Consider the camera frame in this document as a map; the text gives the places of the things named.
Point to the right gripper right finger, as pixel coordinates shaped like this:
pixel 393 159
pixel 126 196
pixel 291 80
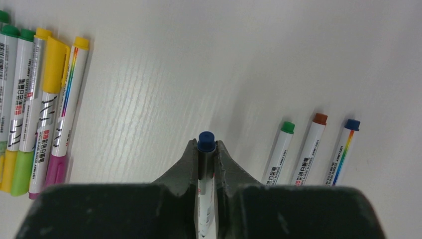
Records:
pixel 247 209

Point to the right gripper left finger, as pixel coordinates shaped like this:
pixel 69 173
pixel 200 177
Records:
pixel 162 209

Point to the marker with dark green cap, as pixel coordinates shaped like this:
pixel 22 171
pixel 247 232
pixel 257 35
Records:
pixel 278 156

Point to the marker with black cap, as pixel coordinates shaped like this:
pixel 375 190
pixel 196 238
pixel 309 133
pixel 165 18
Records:
pixel 206 147

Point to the marker with purple cap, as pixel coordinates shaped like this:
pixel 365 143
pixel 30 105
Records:
pixel 57 167

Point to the marker with blue cap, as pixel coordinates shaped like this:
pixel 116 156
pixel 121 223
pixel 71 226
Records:
pixel 342 154

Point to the marker with lime cap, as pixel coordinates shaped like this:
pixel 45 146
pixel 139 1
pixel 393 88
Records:
pixel 56 60

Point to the marker with yellow cap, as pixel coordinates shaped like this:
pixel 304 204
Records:
pixel 25 155

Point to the marker with clear cap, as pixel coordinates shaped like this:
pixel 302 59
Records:
pixel 23 62

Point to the marker with magenta cap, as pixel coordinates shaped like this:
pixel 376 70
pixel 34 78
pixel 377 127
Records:
pixel 9 36

